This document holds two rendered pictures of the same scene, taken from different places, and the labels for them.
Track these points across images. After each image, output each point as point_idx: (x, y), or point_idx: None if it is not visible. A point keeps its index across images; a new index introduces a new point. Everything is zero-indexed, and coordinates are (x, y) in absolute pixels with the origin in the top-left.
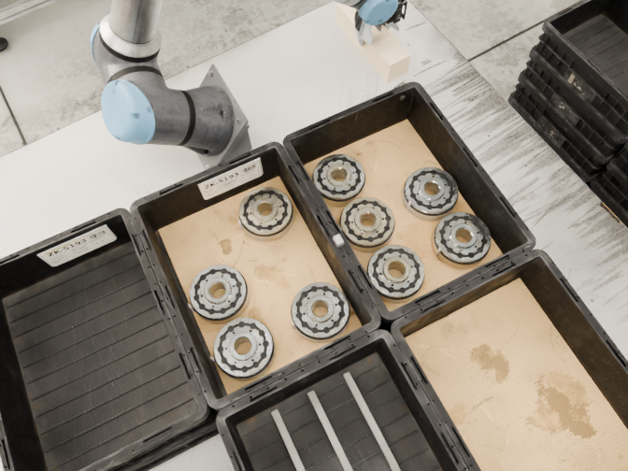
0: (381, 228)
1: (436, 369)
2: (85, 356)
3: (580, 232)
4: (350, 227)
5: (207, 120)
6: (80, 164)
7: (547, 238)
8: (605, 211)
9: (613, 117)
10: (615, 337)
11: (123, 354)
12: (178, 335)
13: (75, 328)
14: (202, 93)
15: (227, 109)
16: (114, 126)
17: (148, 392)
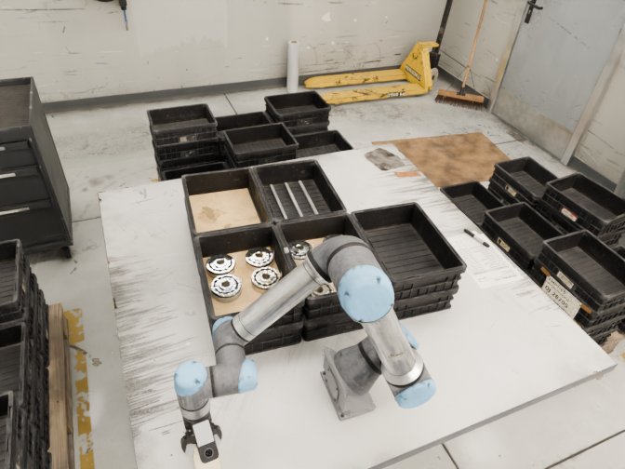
0: (259, 273)
1: None
2: (407, 258)
3: (139, 297)
4: (275, 275)
5: (350, 347)
6: (446, 393)
7: (160, 297)
8: (116, 303)
9: (18, 421)
10: (157, 254)
11: (390, 256)
12: (362, 233)
13: (415, 268)
14: (353, 360)
15: (337, 355)
16: (407, 330)
17: (378, 243)
